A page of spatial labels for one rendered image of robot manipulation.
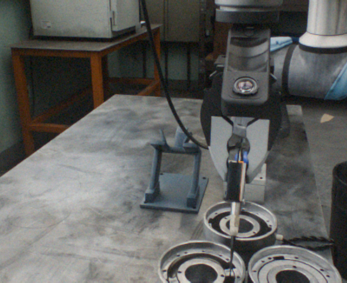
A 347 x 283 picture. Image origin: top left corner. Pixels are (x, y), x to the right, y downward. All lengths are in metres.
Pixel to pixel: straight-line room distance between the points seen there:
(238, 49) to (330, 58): 0.51
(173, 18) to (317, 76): 3.47
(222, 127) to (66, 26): 2.39
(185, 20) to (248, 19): 3.87
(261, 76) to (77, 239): 0.38
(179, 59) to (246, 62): 4.21
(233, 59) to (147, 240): 0.31
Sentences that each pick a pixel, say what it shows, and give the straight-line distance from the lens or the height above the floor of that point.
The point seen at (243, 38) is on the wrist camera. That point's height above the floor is 1.10.
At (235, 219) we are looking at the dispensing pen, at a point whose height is 0.89.
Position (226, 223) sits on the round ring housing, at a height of 0.83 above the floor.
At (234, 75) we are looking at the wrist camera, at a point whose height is 1.07.
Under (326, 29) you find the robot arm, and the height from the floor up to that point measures 1.06.
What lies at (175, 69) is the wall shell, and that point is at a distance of 4.67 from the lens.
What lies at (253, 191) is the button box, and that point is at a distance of 0.73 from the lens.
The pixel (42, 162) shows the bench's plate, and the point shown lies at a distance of 0.92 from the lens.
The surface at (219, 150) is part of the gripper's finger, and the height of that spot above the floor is 0.96.
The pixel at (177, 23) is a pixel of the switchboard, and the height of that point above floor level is 0.74.
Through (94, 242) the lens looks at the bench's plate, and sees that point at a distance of 0.64.
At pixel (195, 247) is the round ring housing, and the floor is 0.83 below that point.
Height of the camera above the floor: 1.16
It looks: 21 degrees down
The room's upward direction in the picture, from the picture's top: straight up
